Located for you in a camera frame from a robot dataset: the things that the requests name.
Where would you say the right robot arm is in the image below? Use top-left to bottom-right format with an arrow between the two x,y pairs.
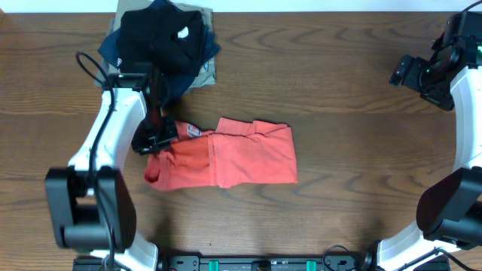
363,8 -> 481,270

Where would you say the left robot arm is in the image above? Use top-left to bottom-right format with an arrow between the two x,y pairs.
44,63 -> 178,270

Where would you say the black folded garment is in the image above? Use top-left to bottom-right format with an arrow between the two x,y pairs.
117,5 -> 204,76

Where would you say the red t-shirt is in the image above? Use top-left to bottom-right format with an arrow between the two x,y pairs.
144,117 -> 298,191

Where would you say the navy folded garment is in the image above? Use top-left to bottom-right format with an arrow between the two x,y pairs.
97,0 -> 221,102

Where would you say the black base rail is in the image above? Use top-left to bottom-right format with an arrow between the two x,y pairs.
72,254 -> 451,271

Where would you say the khaki folded garment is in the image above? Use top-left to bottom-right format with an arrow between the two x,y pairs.
93,0 -> 218,91

